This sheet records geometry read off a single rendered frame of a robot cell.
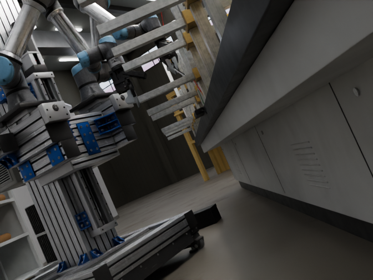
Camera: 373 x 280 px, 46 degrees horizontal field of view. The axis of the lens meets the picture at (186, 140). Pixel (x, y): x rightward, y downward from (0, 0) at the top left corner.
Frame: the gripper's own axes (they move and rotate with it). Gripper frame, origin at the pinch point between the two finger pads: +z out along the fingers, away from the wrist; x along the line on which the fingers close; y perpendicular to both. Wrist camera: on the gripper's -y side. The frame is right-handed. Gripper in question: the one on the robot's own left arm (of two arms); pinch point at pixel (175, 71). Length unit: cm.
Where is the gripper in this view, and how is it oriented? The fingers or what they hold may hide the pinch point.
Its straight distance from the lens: 231.9
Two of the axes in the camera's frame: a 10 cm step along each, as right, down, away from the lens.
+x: -8.6, 3.6, -3.6
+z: 4.1, 9.1, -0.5
